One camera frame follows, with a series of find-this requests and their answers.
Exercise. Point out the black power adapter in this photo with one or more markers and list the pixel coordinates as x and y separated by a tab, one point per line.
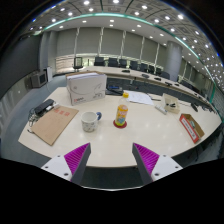
44	106

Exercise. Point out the red-sided open cardboard box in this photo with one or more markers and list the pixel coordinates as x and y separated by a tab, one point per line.
191	128

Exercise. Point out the white cardboard paper box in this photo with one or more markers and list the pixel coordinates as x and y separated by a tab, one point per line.
86	89

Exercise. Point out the cream open cardboard box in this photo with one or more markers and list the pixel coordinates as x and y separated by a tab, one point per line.
170	103

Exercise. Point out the grey box monitor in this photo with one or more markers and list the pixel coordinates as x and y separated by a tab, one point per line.
38	80

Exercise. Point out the white paper sheets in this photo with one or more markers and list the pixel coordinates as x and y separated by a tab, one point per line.
140	98

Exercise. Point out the group of ceiling lights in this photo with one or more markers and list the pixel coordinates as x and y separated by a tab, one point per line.
112	20

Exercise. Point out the long curved conference desk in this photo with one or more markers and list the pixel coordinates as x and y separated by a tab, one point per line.
133	74

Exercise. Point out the flat round red coaster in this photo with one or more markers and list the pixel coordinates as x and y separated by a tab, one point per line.
116	125

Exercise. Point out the row of black office chairs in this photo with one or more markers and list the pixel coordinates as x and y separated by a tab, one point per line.
113	62

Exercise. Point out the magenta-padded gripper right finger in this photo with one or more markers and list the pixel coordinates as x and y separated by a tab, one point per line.
146	159

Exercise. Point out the clear yellow-capped drink bottle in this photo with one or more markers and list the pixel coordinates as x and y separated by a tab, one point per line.
121	113

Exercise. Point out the brown paper envelope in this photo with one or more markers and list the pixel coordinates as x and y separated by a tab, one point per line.
53	125

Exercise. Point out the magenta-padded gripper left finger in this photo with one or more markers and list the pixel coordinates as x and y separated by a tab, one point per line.
76	160

